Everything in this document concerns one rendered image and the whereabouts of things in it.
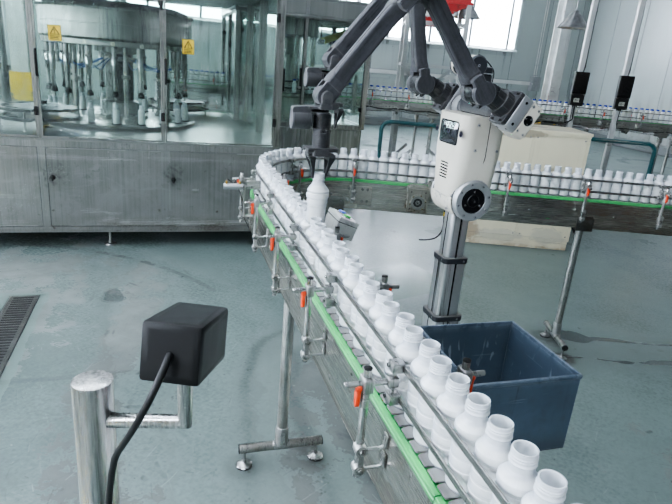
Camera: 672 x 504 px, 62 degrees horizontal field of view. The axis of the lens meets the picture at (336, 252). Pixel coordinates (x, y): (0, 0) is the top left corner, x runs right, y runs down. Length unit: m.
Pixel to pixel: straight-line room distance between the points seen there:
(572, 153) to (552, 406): 4.59
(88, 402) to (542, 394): 1.19
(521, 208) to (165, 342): 3.18
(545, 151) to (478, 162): 3.77
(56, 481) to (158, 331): 2.20
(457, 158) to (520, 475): 1.46
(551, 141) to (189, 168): 3.39
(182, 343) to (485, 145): 1.81
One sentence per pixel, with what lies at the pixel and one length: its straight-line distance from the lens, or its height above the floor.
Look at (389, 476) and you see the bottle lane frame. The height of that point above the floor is 0.90.
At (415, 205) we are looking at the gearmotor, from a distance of 3.26.
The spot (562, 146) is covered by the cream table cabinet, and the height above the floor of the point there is 1.04.
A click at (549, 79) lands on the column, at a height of 1.64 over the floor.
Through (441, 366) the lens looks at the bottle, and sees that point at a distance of 1.00.
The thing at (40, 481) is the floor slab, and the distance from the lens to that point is 2.64.
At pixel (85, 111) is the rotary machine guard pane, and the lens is 4.89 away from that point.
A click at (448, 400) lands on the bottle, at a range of 0.97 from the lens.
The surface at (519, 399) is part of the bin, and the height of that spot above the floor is 0.90.
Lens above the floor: 1.64
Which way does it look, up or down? 19 degrees down
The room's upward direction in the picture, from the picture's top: 5 degrees clockwise
